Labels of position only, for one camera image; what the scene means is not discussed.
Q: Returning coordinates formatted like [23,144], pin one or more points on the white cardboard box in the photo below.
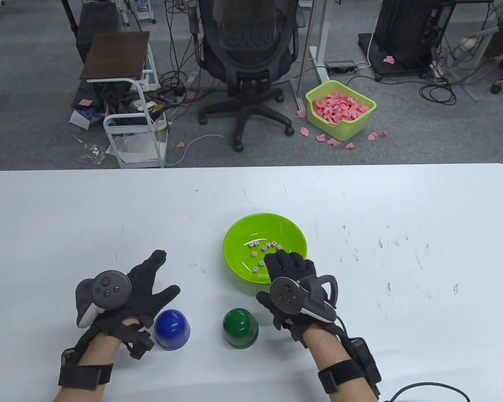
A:
[79,119]

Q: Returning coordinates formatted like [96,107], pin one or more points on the brown top side table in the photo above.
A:
[115,54]

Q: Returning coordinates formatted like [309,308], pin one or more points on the black mesh office chair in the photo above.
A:
[251,50]

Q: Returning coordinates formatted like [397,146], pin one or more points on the person's left hand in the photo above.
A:
[144,293]

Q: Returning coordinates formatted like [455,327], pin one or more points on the grey power box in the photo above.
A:
[339,66]

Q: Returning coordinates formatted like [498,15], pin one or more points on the person's right forearm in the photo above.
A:
[327,351]

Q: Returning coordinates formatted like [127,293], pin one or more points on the light green plastic bin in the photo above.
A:
[348,127]

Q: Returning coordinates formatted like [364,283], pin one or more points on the blue dice cup cover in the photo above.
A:
[172,328]

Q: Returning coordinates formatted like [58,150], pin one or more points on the scattered pink floor scraps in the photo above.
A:
[333,142]

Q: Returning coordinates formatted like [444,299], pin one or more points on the black wheeled platform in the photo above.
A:
[366,50]

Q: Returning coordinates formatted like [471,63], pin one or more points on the pile of pink scraps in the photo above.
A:
[339,108]

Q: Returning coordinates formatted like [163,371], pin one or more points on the dark grey motion controller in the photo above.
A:
[107,289]
[287,295]

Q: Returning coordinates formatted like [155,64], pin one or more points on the dark side table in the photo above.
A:
[96,16]

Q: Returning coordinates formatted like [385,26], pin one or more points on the green dice cup cover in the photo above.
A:
[239,326]

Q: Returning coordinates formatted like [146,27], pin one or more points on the clear plastic wrapper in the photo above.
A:
[93,153]

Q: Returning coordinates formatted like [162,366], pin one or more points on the person's right hand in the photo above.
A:
[293,266]

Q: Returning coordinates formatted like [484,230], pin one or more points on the white desk leg frame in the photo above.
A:
[314,58]

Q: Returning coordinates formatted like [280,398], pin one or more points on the black computer tower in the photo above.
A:
[402,29]

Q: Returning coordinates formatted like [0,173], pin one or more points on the group of white dice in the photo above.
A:
[254,254]

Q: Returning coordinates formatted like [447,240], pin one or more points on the white metal cart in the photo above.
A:
[128,127]

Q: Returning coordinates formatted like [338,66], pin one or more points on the lime green plastic bowl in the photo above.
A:
[285,230]

